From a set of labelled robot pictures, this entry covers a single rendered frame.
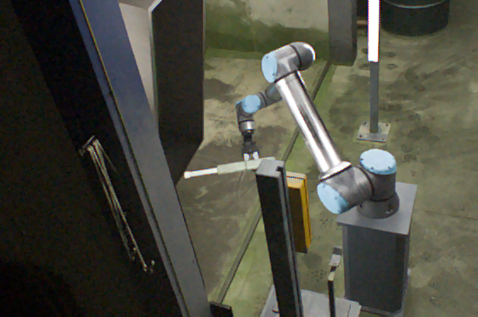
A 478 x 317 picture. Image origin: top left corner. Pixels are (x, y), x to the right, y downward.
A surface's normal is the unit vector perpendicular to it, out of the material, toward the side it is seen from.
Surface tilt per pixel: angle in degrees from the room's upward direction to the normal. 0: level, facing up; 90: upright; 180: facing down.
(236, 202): 0
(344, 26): 90
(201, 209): 0
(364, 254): 90
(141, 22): 90
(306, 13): 90
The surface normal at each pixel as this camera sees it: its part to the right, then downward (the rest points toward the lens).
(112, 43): 0.92, 0.12
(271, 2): -0.36, 0.63
